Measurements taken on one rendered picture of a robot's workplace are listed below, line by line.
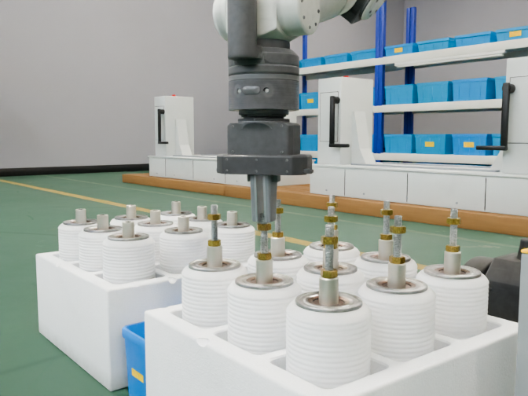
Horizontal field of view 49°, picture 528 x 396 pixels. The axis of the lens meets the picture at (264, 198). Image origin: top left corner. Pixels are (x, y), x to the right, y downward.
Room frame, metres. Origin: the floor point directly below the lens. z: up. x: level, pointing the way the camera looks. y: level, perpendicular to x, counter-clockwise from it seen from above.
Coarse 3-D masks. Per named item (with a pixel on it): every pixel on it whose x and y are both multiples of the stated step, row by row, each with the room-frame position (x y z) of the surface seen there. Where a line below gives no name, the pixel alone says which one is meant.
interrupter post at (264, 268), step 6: (258, 264) 0.72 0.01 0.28; (264, 264) 0.72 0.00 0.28; (270, 264) 0.72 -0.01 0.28; (258, 270) 0.72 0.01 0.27; (264, 270) 0.72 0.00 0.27; (270, 270) 0.72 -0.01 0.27; (258, 276) 0.72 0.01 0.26; (264, 276) 0.72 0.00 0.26; (270, 276) 0.72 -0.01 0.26; (258, 282) 0.72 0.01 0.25; (264, 282) 0.72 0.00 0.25; (270, 282) 0.72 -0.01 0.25
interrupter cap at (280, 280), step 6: (240, 276) 0.74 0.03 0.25; (246, 276) 0.75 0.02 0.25; (252, 276) 0.75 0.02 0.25; (276, 276) 0.75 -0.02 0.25; (282, 276) 0.75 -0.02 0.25; (288, 276) 0.74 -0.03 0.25; (240, 282) 0.71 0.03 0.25; (246, 282) 0.71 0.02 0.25; (252, 282) 0.73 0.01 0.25; (276, 282) 0.73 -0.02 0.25; (282, 282) 0.71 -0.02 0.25; (288, 282) 0.71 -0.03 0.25; (252, 288) 0.69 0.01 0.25; (258, 288) 0.69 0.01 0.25; (264, 288) 0.69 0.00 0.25; (270, 288) 0.69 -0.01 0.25; (276, 288) 0.69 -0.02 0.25
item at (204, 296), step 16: (192, 272) 0.79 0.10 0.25; (208, 272) 0.78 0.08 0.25; (224, 272) 0.78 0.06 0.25; (240, 272) 0.80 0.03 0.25; (192, 288) 0.78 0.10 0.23; (208, 288) 0.77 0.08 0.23; (224, 288) 0.78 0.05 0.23; (192, 304) 0.78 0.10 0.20; (208, 304) 0.77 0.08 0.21; (224, 304) 0.78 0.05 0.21; (192, 320) 0.78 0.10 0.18; (208, 320) 0.77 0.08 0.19; (224, 320) 0.78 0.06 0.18
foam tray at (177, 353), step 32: (160, 320) 0.79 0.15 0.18; (160, 352) 0.79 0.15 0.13; (192, 352) 0.72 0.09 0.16; (224, 352) 0.67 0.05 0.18; (448, 352) 0.67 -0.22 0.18; (480, 352) 0.69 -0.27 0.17; (512, 352) 0.73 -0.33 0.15; (160, 384) 0.79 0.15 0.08; (192, 384) 0.72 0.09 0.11; (224, 384) 0.66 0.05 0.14; (256, 384) 0.61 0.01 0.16; (288, 384) 0.58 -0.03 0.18; (352, 384) 0.58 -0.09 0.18; (384, 384) 0.58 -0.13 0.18; (416, 384) 0.61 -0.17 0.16; (448, 384) 0.65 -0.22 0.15; (480, 384) 0.69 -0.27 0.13; (512, 384) 0.74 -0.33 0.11
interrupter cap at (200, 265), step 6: (204, 258) 0.85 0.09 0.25; (222, 258) 0.85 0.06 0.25; (228, 258) 0.85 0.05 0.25; (192, 264) 0.82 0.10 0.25; (198, 264) 0.82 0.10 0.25; (204, 264) 0.83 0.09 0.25; (222, 264) 0.83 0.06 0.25; (228, 264) 0.82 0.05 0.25; (234, 264) 0.82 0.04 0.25; (198, 270) 0.79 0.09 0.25; (204, 270) 0.78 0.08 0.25; (210, 270) 0.78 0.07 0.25; (216, 270) 0.78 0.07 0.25; (222, 270) 0.79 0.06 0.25; (228, 270) 0.79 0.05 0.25
